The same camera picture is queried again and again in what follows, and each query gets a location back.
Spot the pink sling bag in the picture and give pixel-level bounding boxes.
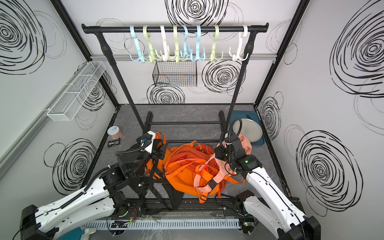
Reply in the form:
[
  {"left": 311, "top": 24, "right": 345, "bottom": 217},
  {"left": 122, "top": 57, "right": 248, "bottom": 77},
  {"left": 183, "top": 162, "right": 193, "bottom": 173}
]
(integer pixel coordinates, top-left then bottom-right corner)
[{"left": 193, "top": 138, "right": 245, "bottom": 204}]

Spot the orange sling bag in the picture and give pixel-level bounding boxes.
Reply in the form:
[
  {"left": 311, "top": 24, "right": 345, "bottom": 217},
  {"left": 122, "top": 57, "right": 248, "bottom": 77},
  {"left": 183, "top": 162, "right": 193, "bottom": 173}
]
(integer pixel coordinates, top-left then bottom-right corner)
[{"left": 165, "top": 158, "right": 207, "bottom": 197}]

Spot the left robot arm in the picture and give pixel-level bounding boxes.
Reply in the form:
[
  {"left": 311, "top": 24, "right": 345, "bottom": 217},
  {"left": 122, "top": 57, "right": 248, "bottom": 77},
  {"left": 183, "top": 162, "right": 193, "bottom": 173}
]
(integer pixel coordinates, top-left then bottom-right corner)
[{"left": 18, "top": 131, "right": 168, "bottom": 240}]

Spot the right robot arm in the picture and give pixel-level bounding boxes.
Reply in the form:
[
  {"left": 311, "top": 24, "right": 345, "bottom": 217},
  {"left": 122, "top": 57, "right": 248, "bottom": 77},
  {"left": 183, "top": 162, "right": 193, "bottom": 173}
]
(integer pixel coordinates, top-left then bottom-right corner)
[{"left": 215, "top": 132, "right": 321, "bottom": 240}]

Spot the white hook rightmost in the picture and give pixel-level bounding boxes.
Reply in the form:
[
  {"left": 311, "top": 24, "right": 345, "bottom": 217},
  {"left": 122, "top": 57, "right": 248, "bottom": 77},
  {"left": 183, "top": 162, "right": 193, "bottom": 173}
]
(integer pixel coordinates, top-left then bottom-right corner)
[{"left": 229, "top": 25, "right": 249, "bottom": 62}]

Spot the white hook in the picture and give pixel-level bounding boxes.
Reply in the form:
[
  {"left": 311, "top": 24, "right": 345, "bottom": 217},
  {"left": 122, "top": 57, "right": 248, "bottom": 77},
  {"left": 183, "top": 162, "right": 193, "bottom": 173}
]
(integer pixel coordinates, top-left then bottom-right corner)
[
  {"left": 155, "top": 25, "right": 169, "bottom": 62},
  {"left": 229, "top": 25, "right": 249, "bottom": 62}
]

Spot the light green hook right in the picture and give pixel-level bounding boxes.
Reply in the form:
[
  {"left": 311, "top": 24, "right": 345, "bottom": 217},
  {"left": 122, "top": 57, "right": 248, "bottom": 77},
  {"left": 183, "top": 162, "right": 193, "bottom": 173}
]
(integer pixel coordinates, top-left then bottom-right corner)
[{"left": 210, "top": 25, "right": 224, "bottom": 63}]

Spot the light green hook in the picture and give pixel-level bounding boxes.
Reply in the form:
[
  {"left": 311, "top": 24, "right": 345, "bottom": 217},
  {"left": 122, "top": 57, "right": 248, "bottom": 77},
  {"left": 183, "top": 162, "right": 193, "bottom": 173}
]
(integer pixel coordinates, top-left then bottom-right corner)
[
  {"left": 169, "top": 25, "right": 181, "bottom": 64},
  {"left": 210, "top": 25, "right": 224, "bottom": 63},
  {"left": 143, "top": 25, "right": 156, "bottom": 64}
]

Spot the light blue hook middle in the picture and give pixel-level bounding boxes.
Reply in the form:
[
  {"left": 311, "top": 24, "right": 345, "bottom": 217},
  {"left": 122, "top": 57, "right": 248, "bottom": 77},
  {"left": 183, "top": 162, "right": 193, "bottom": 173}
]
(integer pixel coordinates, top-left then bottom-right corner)
[{"left": 180, "top": 25, "right": 190, "bottom": 62}]

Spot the light blue hook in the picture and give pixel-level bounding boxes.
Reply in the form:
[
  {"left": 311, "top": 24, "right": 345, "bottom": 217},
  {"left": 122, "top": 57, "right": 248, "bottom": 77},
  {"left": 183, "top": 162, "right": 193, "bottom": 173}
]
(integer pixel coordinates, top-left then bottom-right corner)
[
  {"left": 130, "top": 25, "right": 146, "bottom": 64},
  {"left": 180, "top": 25, "right": 190, "bottom": 62},
  {"left": 191, "top": 25, "right": 206, "bottom": 62}
]

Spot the light green hook middle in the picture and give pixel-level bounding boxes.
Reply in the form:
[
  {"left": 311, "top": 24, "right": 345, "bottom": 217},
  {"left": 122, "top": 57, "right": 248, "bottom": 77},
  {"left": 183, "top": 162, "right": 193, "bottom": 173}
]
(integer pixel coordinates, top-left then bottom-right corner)
[{"left": 169, "top": 25, "right": 181, "bottom": 64}]

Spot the light green hook left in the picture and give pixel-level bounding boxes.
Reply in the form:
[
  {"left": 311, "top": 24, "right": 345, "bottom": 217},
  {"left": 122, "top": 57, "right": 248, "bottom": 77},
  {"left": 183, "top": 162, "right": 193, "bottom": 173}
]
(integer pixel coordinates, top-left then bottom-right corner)
[{"left": 143, "top": 25, "right": 156, "bottom": 64}]

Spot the white hook middle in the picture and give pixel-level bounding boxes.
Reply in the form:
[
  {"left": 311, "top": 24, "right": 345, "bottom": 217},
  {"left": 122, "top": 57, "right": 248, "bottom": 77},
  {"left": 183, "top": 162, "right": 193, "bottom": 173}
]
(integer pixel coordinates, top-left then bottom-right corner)
[{"left": 155, "top": 25, "right": 169, "bottom": 62}]

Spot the light blue hook right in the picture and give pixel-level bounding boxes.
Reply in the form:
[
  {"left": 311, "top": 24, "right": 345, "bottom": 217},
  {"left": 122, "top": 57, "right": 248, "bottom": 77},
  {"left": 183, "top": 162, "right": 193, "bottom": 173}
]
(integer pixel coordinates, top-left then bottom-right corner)
[{"left": 191, "top": 25, "right": 206, "bottom": 62}]

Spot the light blue hook leftmost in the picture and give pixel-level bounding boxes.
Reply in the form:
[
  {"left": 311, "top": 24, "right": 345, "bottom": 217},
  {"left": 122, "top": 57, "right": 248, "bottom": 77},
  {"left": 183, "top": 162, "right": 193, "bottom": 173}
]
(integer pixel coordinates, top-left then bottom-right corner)
[{"left": 130, "top": 25, "right": 146, "bottom": 64}]

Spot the orange and black backpack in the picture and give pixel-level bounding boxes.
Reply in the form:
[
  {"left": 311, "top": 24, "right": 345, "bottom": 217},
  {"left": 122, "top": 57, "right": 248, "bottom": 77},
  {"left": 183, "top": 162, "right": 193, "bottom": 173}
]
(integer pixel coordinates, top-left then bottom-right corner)
[{"left": 130, "top": 132, "right": 184, "bottom": 211}]

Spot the grey round plate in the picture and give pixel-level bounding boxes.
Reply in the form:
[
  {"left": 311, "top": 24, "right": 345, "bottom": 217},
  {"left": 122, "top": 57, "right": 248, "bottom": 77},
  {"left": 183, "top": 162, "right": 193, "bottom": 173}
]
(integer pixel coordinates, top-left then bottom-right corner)
[{"left": 240, "top": 119, "right": 263, "bottom": 144}]

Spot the small black card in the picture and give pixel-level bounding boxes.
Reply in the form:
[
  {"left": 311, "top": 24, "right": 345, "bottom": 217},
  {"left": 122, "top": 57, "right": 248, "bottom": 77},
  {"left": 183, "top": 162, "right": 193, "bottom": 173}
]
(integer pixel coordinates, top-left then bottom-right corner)
[{"left": 108, "top": 138, "right": 121, "bottom": 148}]

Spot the teal tray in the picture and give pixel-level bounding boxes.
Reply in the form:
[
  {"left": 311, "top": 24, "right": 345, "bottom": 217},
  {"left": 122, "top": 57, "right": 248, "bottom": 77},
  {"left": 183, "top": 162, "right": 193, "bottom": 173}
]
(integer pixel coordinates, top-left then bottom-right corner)
[{"left": 230, "top": 111, "right": 265, "bottom": 146}]

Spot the black garment rack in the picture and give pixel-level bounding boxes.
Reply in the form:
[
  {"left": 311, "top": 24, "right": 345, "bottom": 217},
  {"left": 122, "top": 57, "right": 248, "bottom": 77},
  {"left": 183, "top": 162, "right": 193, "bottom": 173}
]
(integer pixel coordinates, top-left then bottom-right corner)
[{"left": 82, "top": 23, "right": 269, "bottom": 135}]

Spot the teal round object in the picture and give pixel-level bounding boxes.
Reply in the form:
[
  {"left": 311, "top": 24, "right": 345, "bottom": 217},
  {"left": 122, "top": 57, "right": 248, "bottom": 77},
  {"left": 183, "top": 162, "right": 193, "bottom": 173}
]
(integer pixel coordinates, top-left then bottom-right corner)
[{"left": 59, "top": 228, "right": 97, "bottom": 240}]

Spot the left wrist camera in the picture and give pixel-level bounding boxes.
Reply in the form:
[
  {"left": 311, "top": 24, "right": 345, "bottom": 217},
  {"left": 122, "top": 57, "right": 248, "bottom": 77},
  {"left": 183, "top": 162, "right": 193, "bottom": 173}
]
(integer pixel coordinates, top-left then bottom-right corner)
[{"left": 137, "top": 131, "right": 156, "bottom": 154}]

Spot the white slotted cable duct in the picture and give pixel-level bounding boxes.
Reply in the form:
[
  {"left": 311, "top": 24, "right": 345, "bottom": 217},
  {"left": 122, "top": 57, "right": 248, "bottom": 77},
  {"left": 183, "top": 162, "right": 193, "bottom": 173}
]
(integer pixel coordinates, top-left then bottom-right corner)
[{"left": 82, "top": 219, "right": 241, "bottom": 231}]

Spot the white mesh wall shelf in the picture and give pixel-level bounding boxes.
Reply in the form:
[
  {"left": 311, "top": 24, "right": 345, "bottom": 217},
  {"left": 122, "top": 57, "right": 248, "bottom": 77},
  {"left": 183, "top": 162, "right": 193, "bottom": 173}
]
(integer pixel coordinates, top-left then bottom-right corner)
[{"left": 47, "top": 61, "right": 106, "bottom": 122}]

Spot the black wire basket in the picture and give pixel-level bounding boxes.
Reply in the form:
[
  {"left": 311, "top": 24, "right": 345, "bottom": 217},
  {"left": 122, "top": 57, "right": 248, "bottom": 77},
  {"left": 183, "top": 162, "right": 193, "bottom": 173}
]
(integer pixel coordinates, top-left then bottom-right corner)
[{"left": 152, "top": 61, "right": 198, "bottom": 87}]

